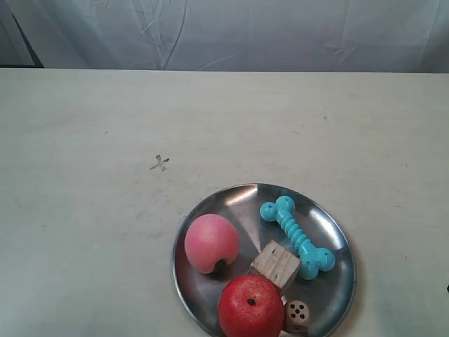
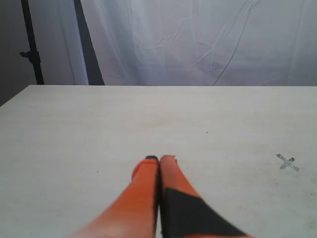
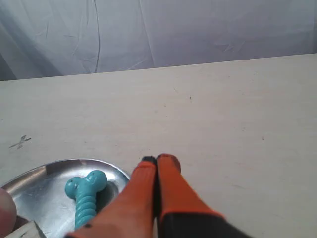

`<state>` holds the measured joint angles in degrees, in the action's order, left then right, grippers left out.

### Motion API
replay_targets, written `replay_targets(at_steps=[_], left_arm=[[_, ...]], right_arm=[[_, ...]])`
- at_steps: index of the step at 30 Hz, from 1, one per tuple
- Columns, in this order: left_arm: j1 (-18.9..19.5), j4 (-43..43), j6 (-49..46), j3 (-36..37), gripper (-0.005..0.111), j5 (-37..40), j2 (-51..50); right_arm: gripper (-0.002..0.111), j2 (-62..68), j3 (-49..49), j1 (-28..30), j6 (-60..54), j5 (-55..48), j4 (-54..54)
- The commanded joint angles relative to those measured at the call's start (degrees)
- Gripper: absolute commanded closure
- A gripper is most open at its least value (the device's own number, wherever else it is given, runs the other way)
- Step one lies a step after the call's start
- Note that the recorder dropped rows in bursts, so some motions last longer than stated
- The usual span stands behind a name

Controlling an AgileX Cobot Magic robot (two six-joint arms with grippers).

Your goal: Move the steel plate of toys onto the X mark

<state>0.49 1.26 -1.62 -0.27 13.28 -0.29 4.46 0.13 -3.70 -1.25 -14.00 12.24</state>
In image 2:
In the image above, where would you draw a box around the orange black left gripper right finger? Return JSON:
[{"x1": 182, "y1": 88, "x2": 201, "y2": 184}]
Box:
[{"x1": 160, "y1": 155, "x2": 251, "y2": 238}]

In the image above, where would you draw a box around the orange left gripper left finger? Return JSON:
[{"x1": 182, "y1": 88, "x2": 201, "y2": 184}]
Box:
[{"x1": 71, "y1": 155, "x2": 159, "y2": 238}]

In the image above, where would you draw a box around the black X mark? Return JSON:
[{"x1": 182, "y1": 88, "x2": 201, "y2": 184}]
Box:
[{"x1": 276, "y1": 154, "x2": 299, "y2": 172}]

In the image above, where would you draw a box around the white backdrop curtain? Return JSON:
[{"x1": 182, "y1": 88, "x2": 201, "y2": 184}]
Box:
[{"x1": 30, "y1": 0, "x2": 317, "y2": 86}]

